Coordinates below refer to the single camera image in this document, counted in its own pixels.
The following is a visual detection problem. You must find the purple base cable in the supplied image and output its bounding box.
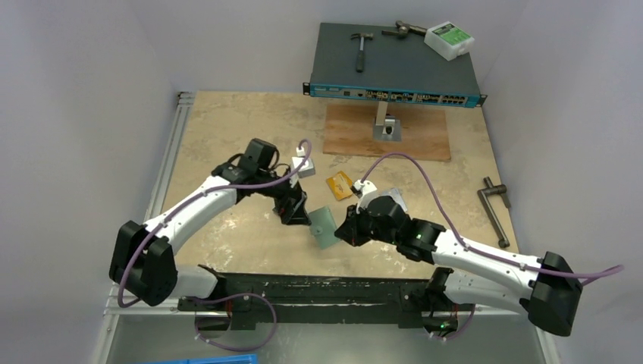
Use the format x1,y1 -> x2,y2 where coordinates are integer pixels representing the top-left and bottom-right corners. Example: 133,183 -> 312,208
193,293 -> 279,353
427,303 -> 477,343

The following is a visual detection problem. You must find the gold credit card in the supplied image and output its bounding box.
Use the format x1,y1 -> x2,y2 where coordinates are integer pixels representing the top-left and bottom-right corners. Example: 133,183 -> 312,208
325,171 -> 353,201

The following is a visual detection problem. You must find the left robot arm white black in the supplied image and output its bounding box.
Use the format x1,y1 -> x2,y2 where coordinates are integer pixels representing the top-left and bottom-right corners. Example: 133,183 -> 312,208
108,138 -> 312,310

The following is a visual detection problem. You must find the small claw hammer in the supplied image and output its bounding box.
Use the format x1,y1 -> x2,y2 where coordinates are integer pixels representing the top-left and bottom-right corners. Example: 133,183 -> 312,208
350,33 -> 374,73

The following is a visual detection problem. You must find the plywood board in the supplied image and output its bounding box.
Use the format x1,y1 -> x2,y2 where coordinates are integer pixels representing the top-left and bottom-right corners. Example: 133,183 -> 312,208
323,104 -> 451,162

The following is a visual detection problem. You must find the network switch dark blue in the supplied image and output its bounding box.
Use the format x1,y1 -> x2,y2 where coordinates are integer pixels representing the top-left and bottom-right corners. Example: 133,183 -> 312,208
303,23 -> 487,108

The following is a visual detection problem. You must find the blue plastic bin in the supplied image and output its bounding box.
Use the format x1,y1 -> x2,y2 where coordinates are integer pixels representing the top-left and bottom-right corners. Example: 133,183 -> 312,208
144,354 -> 259,364

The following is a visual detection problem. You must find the white green box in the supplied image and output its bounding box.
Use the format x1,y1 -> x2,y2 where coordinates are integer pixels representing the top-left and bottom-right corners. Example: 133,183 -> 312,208
424,22 -> 475,61

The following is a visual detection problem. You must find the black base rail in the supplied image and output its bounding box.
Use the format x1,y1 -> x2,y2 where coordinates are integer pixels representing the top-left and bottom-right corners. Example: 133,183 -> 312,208
178,268 -> 473,330

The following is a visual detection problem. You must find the aluminium frame rail front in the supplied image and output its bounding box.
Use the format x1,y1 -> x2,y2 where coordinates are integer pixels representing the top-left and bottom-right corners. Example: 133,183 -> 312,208
102,284 -> 182,318

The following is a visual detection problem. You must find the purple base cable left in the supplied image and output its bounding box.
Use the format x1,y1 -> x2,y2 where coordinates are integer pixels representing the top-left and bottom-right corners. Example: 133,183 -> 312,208
193,293 -> 279,353

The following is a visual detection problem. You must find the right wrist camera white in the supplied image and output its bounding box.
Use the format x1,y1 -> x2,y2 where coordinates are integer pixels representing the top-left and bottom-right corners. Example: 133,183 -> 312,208
350,180 -> 377,199

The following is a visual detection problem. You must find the dark hammer tool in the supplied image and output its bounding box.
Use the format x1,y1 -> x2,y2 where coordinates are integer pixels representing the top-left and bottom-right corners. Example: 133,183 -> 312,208
381,20 -> 428,39

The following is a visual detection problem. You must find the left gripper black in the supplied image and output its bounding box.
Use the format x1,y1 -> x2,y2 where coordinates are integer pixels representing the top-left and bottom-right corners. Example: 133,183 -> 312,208
256,168 -> 311,224

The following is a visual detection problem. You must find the metal post stand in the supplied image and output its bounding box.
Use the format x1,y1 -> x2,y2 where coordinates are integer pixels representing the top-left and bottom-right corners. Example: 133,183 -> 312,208
372,102 -> 402,142

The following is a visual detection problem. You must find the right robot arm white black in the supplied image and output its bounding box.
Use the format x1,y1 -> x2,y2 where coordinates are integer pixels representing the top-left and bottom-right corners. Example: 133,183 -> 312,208
334,196 -> 583,337

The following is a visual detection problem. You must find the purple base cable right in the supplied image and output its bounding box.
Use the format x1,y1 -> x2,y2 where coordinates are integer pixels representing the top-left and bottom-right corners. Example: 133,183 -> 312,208
427,303 -> 477,343

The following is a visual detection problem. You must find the aluminium frame rail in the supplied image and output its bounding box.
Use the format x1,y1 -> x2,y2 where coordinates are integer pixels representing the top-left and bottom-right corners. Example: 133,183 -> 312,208
144,92 -> 196,221
102,284 -> 182,318

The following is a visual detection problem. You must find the aluminium frame rail left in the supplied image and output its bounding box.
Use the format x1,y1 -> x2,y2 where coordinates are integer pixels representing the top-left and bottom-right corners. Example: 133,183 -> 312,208
144,92 -> 196,221

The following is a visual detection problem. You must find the teal card holder wallet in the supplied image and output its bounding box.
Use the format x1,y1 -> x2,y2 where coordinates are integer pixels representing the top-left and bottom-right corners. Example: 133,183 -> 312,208
309,206 -> 340,249

